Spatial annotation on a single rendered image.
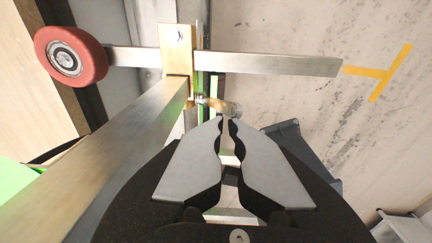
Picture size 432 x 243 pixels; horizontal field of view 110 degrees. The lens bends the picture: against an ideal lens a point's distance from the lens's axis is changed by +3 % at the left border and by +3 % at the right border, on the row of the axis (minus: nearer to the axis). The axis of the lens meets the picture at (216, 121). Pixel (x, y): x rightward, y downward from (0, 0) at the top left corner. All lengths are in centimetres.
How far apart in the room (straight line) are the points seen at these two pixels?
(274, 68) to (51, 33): 31
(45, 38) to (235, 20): 96
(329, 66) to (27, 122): 53
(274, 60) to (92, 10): 38
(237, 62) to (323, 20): 105
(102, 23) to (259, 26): 89
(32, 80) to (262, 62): 36
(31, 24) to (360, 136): 191
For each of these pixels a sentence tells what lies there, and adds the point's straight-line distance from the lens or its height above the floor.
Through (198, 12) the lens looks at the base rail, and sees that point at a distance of 43.
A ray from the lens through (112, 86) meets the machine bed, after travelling 48.
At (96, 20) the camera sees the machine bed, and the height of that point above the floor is 74.
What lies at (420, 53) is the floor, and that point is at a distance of 173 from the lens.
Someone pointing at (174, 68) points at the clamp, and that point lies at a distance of 27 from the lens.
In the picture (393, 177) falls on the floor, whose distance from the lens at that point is 250.
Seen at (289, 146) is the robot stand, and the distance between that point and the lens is 122.
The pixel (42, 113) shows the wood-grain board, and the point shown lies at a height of 90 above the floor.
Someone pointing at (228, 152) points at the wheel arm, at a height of 81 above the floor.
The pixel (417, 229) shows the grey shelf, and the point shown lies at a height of 21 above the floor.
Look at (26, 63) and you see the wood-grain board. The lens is 36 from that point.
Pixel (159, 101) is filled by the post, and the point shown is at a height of 98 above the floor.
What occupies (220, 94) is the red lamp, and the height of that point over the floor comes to 70.
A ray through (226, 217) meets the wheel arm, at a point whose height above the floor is 84.
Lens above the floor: 112
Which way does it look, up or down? 60 degrees down
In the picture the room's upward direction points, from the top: 177 degrees counter-clockwise
